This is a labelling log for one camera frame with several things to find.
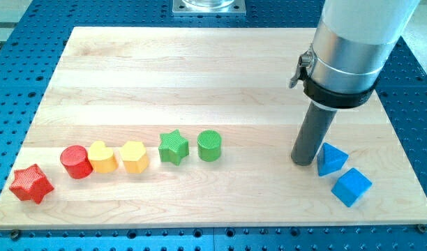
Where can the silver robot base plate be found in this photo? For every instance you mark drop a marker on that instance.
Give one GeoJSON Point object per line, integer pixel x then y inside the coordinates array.
{"type": "Point", "coordinates": [208, 7]}

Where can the blue cube block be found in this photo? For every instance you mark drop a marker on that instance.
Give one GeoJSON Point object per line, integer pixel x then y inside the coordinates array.
{"type": "Point", "coordinates": [351, 186]}

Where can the red cylinder block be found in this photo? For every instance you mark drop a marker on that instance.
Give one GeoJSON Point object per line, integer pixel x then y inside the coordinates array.
{"type": "Point", "coordinates": [75, 160]}

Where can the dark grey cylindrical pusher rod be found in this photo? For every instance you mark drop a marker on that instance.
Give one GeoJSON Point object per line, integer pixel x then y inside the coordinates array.
{"type": "Point", "coordinates": [316, 123]}

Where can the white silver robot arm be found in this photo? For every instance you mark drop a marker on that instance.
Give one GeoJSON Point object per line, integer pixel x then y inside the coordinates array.
{"type": "Point", "coordinates": [351, 45]}

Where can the blue triangle block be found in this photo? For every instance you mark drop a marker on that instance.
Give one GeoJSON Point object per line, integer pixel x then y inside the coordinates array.
{"type": "Point", "coordinates": [330, 159]}

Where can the light wooden board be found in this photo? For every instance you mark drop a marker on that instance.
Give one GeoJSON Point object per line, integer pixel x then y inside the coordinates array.
{"type": "Point", "coordinates": [119, 84]}

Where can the green star block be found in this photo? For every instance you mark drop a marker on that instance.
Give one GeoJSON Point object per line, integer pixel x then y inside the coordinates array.
{"type": "Point", "coordinates": [173, 147]}

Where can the yellow heart block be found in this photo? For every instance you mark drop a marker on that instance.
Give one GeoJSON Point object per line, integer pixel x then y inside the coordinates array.
{"type": "Point", "coordinates": [102, 158]}

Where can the red star block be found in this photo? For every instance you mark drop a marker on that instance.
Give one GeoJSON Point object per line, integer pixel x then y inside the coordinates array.
{"type": "Point", "coordinates": [30, 184]}

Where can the yellow hexagon block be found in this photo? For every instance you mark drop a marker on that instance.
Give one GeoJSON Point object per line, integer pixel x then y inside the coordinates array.
{"type": "Point", "coordinates": [134, 157]}

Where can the green cylinder block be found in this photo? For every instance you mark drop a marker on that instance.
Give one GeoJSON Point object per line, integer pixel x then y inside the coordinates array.
{"type": "Point", "coordinates": [209, 145]}

